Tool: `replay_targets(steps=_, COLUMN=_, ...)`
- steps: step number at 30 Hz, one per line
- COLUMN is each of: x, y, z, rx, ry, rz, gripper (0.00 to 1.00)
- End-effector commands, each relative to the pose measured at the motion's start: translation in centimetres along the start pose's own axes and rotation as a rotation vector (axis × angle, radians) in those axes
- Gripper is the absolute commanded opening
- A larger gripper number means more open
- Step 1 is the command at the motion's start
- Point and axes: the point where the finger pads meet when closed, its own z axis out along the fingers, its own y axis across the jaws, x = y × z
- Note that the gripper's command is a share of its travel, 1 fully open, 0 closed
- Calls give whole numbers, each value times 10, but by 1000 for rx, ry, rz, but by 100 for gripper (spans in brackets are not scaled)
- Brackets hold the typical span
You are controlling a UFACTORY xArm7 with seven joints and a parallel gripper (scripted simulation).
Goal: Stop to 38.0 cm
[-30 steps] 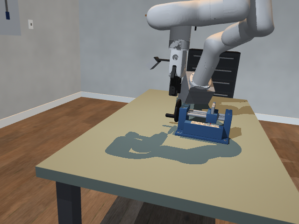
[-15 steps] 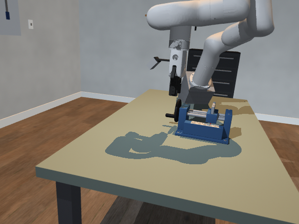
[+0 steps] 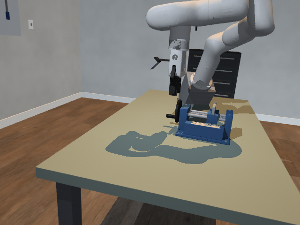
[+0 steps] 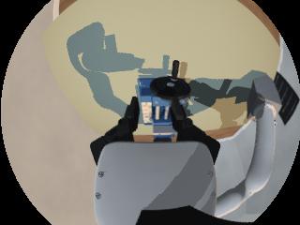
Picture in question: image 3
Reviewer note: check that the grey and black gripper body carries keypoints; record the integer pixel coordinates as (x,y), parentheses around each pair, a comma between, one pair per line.
(178,57)

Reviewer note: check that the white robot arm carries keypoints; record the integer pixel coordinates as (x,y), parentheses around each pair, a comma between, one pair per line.
(178,17)

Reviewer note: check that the blue bench vise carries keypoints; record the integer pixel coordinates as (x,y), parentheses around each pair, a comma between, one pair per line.
(202,131)

